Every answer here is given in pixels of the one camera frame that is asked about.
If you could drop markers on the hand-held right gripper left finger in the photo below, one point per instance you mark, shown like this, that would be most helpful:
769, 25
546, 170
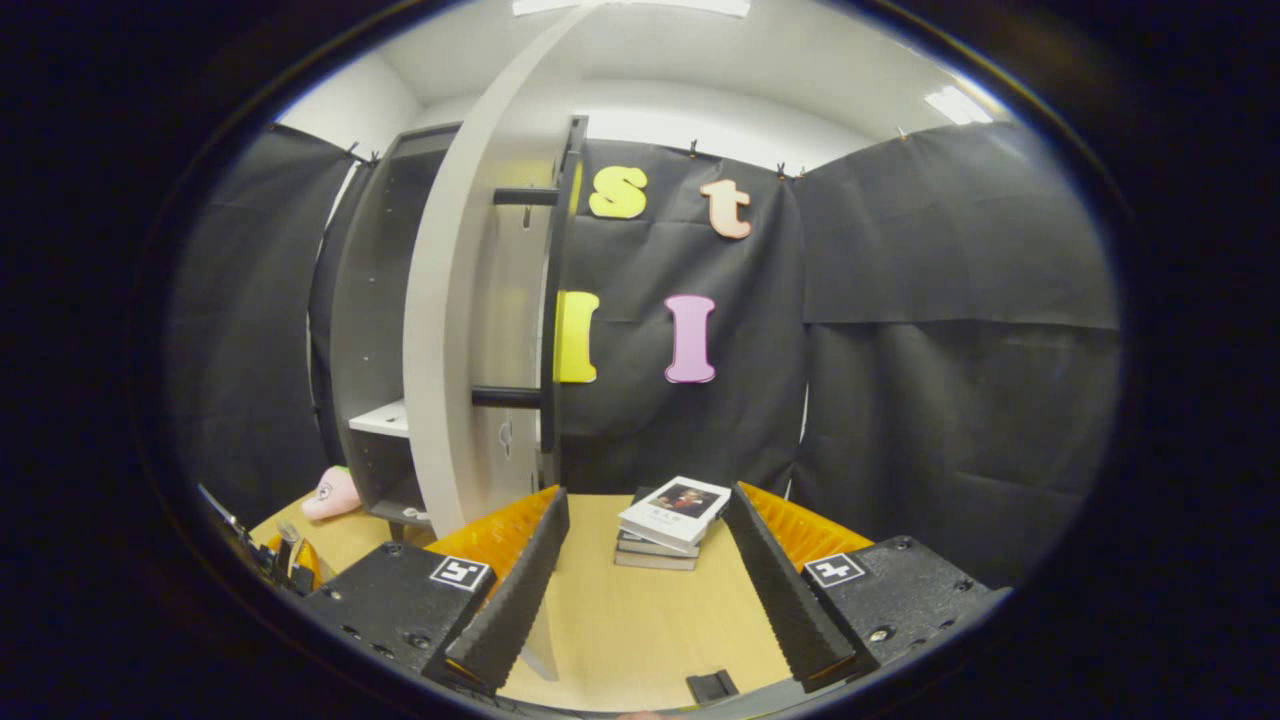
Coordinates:
515, 605

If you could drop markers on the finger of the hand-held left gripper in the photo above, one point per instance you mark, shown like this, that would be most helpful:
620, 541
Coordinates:
305, 565

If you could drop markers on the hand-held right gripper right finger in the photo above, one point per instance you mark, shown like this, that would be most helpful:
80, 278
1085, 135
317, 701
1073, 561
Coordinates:
790, 610

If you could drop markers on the dark grey cabinet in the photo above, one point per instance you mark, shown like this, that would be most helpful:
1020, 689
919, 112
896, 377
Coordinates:
370, 300

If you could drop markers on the grey cabinet door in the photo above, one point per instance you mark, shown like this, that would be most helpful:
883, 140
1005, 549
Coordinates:
440, 300

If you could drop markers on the white cabinet shelf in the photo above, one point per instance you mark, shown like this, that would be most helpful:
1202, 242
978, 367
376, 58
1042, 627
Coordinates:
380, 420

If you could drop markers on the pink plush toy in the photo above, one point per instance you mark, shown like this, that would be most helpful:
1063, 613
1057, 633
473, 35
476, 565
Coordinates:
332, 495

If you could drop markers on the light grey book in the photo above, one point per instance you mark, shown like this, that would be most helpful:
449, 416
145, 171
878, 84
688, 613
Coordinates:
655, 561

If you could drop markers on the white book with portrait cover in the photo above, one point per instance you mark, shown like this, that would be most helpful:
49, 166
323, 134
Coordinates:
675, 510

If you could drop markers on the black backdrop cloth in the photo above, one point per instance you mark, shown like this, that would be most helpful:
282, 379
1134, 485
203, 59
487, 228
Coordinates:
950, 400

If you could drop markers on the small ceiling light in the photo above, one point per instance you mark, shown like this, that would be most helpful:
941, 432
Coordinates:
958, 105

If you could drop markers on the long ceiling light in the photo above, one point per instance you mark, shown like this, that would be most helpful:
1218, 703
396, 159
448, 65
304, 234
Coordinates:
630, 6

